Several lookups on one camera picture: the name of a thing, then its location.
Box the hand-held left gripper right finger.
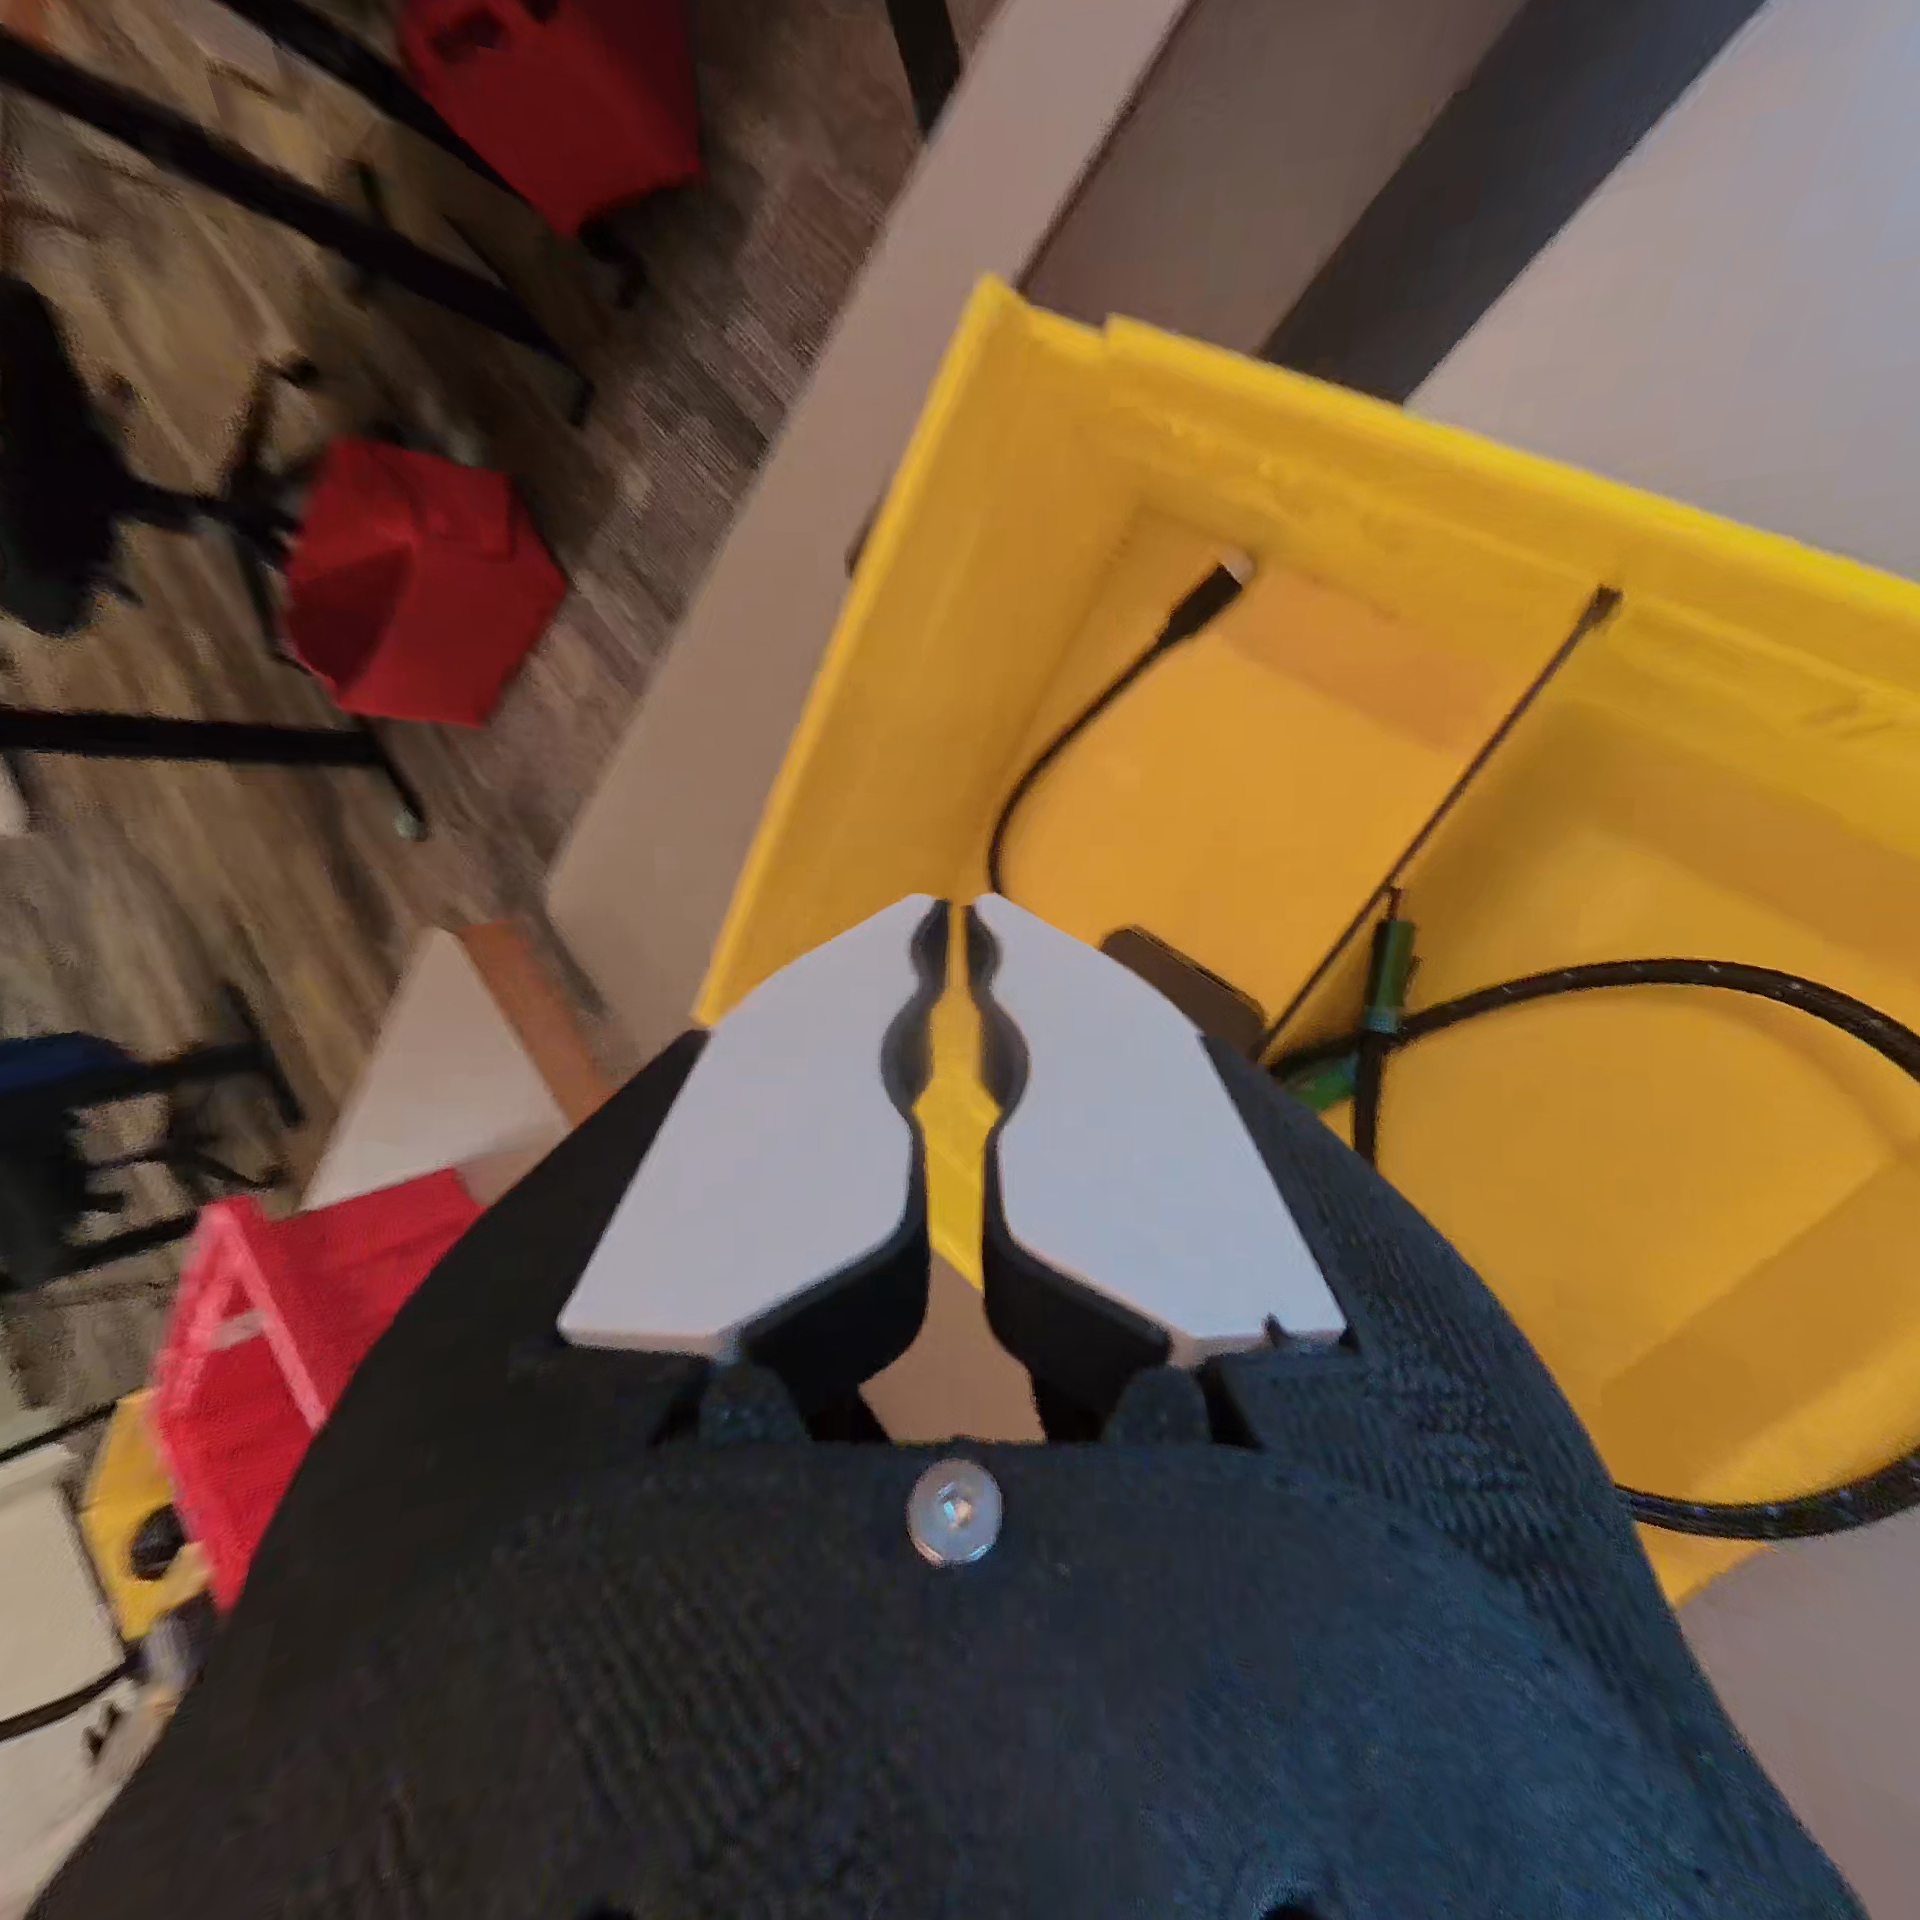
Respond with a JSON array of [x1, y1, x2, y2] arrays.
[[961, 891, 1349, 1369]]

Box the red mesh crate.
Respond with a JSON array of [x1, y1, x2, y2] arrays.
[[146, 1170, 490, 1615]]

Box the braided HDMI cable green plugs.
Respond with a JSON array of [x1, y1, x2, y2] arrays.
[[1266, 884, 1920, 1546]]

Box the wooden desk with black legs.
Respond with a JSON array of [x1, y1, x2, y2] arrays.
[[0, 0, 595, 424]]

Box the large red bag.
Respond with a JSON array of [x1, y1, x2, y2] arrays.
[[393, 0, 704, 240]]

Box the black bin divider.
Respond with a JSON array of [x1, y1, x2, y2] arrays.
[[1257, 585, 1625, 1059]]

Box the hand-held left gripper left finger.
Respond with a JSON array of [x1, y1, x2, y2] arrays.
[[559, 896, 951, 1360]]

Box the small red bag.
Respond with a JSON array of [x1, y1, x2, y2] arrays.
[[282, 434, 571, 731]]

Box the yellow plastic bin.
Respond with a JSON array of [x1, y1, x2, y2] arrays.
[[693, 273, 1920, 1607]]

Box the black office chair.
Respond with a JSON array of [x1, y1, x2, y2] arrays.
[[0, 278, 319, 641]]

